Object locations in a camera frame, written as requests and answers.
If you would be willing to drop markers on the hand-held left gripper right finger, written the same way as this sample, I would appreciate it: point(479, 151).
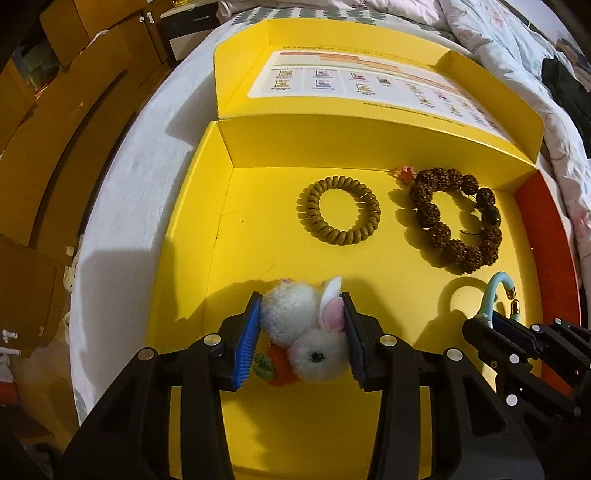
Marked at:
point(356, 344)

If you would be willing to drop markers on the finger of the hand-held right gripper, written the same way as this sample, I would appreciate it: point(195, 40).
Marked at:
point(503, 339)
point(563, 339)

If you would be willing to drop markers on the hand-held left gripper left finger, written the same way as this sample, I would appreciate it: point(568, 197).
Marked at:
point(247, 344)

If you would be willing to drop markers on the light blue bangle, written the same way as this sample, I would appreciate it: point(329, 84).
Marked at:
point(490, 295)

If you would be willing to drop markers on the yellow cardboard box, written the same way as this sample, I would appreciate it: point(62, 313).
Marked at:
point(286, 221)

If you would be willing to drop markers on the pink flower charm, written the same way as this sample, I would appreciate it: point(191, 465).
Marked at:
point(406, 173)

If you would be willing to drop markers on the dark cloth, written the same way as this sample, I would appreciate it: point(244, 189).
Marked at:
point(565, 97)

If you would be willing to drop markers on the floral quilt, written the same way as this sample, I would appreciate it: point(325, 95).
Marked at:
point(517, 50)

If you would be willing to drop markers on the brown cardboard box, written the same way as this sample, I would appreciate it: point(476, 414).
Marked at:
point(106, 23)

